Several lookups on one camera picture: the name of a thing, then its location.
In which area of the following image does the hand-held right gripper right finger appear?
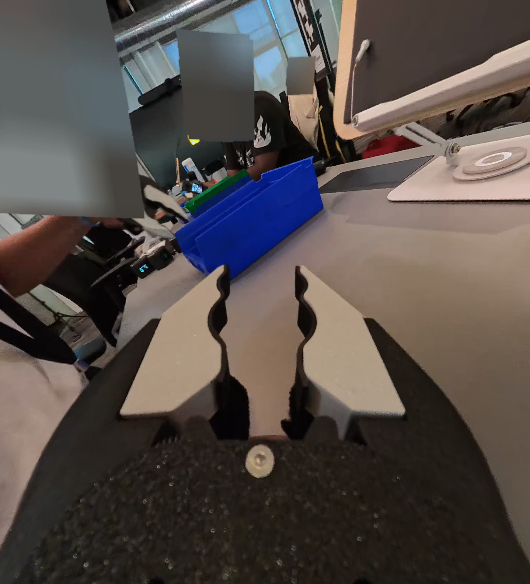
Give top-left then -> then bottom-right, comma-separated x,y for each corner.
281,266 -> 406,441

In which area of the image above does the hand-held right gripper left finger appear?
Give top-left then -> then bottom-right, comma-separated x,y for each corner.
119,265 -> 250,441

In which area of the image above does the blue plastic bin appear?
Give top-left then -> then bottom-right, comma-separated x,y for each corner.
175,156 -> 324,280

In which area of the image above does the person's left forearm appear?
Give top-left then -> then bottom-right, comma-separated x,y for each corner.
0,214 -> 124,298

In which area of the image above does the black office chair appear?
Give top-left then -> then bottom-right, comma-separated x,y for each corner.
44,226 -> 145,349

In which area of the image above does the red bag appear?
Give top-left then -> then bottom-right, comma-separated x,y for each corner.
363,134 -> 421,160

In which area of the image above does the black white printed banner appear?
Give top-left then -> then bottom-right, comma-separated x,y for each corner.
292,0 -> 336,74

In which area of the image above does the black backpack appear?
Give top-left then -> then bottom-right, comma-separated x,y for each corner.
445,87 -> 530,137

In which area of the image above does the black shoulder strap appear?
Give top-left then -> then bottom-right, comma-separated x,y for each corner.
0,269 -> 78,365

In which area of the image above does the silver ventilation duct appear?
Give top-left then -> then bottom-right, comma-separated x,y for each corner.
113,0 -> 266,54

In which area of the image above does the dark table cable hatch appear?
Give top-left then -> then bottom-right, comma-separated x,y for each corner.
319,155 -> 434,194

